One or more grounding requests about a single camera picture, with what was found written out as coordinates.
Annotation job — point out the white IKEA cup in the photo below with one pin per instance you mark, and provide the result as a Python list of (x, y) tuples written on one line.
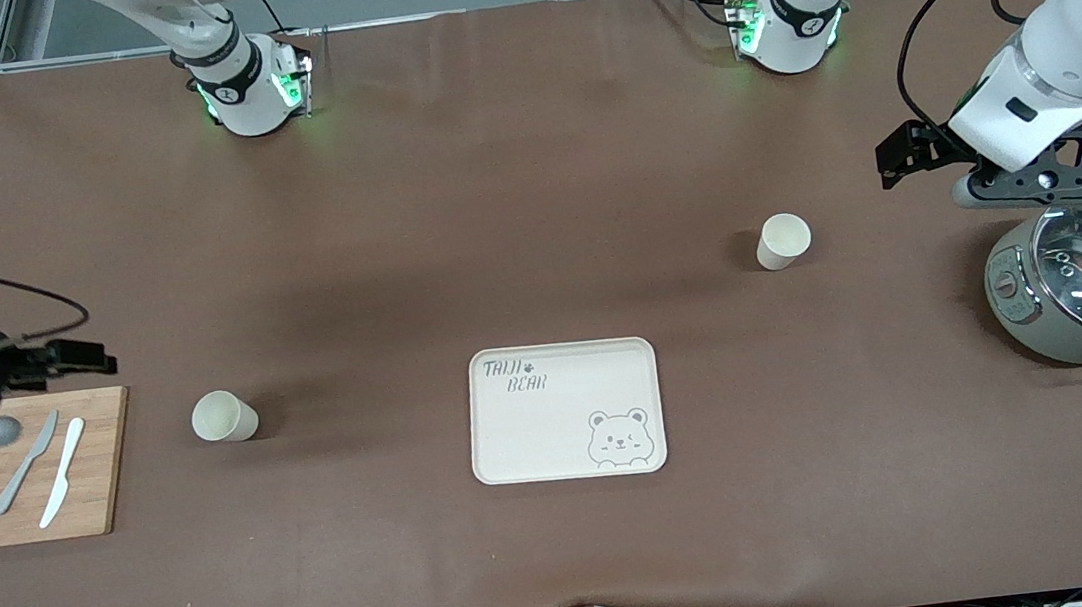
[(781, 243), (221, 418)]

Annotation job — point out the white plastic knife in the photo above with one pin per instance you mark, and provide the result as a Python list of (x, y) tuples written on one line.
[(64, 464)]

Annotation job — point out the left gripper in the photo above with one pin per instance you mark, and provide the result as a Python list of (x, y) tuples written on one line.
[(927, 146)]

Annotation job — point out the grey plastic knife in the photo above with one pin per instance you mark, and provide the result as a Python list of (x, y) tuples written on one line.
[(25, 463)]

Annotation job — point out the wooden cutting board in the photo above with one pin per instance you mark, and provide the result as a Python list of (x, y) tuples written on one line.
[(108, 439)]

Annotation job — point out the brown table mat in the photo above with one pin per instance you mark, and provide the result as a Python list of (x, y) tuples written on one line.
[(530, 194)]

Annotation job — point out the beige bear print tray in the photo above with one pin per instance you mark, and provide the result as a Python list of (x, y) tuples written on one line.
[(554, 423)]

